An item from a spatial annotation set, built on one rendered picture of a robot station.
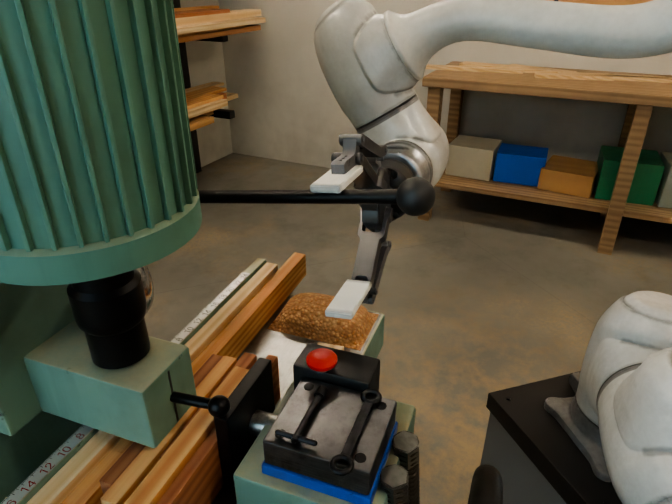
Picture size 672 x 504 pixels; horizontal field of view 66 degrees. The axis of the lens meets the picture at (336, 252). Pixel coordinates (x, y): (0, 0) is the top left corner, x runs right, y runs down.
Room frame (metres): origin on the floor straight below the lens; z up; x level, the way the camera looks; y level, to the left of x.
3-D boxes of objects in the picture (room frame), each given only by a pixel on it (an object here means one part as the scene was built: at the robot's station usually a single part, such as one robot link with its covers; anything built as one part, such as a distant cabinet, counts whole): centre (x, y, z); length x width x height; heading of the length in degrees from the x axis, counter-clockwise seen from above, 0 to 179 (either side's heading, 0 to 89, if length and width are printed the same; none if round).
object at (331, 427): (0.36, 0.00, 0.99); 0.13 x 0.11 x 0.06; 160
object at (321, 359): (0.39, 0.01, 1.02); 0.03 x 0.03 x 0.01
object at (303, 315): (0.62, 0.02, 0.92); 0.14 x 0.09 x 0.04; 70
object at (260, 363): (0.38, 0.06, 0.95); 0.09 x 0.07 x 0.09; 160
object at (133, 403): (0.39, 0.22, 0.99); 0.14 x 0.07 x 0.09; 70
